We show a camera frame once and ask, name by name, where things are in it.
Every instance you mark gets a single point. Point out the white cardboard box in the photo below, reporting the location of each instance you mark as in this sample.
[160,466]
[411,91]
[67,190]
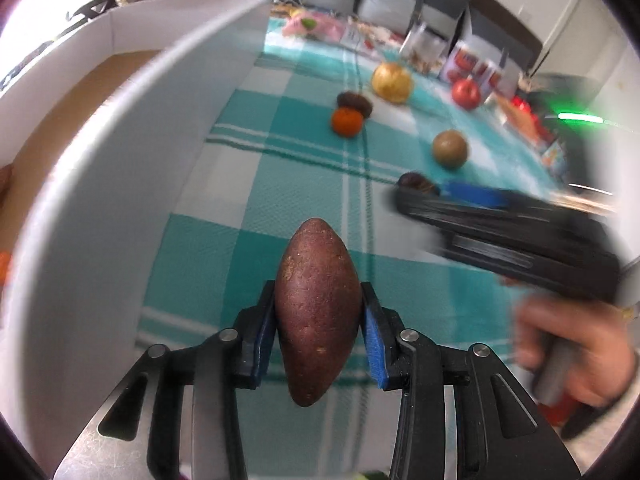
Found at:
[100,210]

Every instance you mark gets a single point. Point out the yellow apple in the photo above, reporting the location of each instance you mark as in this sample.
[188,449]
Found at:
[392,82]

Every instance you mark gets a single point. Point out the pink snack bag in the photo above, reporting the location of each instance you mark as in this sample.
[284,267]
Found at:
[315,27]

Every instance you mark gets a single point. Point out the teal checked blanket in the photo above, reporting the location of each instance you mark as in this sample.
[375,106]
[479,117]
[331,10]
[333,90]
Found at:
[300,175]

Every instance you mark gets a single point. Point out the red and silver can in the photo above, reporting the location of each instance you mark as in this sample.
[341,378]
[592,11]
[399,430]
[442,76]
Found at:
[460,62]
[497,79]

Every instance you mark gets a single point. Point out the colourful label tin jar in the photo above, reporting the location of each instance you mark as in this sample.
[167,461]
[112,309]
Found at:
[555,156]

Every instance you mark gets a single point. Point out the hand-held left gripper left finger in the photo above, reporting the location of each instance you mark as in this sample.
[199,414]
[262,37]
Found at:
[262,342]

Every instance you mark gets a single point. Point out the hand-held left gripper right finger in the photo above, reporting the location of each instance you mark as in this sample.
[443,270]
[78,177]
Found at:
[375,352]

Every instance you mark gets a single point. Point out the clear plastic jar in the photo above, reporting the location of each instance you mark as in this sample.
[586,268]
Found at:
[425,47]

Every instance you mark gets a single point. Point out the orange tangerine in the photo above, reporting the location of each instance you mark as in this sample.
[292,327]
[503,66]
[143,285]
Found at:
[3,266]
[347,123]

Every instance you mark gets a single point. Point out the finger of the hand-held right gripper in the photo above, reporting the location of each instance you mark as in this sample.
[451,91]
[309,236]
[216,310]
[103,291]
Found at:
[420,210]
[472,193]

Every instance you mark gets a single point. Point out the person's right hand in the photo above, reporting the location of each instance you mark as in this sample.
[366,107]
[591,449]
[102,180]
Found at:
[592,350]

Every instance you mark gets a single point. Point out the dark brown wrinkled fruit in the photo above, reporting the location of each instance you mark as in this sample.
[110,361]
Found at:
[417,182]
[357,101]

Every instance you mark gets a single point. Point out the purple sweet potato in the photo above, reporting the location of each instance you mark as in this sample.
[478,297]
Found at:
[317,310]

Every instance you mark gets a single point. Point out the round greenish brown fruit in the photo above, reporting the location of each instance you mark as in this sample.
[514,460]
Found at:
[450,149]

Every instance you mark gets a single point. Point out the red apple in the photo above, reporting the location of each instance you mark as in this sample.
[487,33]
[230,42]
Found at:
[466,94]

